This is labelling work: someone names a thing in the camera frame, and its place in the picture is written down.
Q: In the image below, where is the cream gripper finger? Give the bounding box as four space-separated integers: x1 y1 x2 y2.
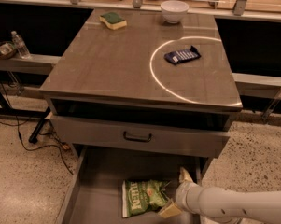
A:
179 167 193 183
158 199 182 218

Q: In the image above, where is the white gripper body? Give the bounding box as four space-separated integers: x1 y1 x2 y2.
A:
175 181 205 215

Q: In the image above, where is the green jalapeno chip bag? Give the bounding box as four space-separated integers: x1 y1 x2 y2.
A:
121 179 170 218

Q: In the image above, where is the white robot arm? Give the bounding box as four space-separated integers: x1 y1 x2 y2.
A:
158 167 281 224

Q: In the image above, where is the grey top drawer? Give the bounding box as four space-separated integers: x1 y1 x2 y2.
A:
50 115 230 158

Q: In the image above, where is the open grey middle drawer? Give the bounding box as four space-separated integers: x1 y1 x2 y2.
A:
56 147 206 224

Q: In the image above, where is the grey metal drawer cabinet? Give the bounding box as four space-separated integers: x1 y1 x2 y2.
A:
39 8 244 133

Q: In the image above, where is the dark blue snack bar wrapper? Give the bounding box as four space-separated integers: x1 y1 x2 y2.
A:
164 46 201 65

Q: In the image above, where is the black table leg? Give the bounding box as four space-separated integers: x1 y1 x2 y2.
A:
29 108 50 144

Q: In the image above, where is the white ceramic bowl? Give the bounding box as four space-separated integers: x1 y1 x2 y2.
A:
161 0 189 23

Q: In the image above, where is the green and yellow sponge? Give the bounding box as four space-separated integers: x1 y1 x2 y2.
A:
99 12 127 30

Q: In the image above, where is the grey side shelf ledge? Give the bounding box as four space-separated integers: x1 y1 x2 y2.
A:
0 54 60 75

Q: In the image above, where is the clear plastic water bottle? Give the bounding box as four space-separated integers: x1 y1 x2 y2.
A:
11 31 31 59

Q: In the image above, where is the small dark bowl with items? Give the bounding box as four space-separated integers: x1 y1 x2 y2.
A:
0 41 17 60

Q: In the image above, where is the black drawer handle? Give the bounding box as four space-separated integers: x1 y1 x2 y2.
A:
122 131 152 143

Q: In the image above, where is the black floor cable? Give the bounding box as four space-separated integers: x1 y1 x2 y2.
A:
0 63 75 175

